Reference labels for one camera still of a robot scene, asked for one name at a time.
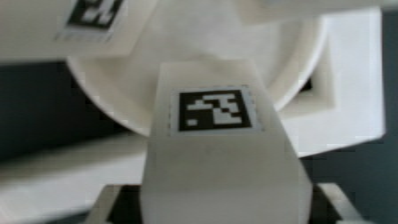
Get white round stool seat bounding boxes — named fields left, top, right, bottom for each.
left=67, top=0, right=327, bottom=135

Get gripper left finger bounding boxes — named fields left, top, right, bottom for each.
left=83, top=185, right=142, bottom=224

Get white stool leg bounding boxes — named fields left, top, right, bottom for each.
left=140, top=60, right=312, bottom=224
left=233, top=0, right=398, bottom=24

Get white L-shaped fence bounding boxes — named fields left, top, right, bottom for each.
left=0, top=6, right=387, bottom=224

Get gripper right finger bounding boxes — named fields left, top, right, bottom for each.
left=309, top=183, right=373, bottom=224

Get white stool leg corner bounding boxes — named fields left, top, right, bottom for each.
left=0, top=0, right=161, bottom=64

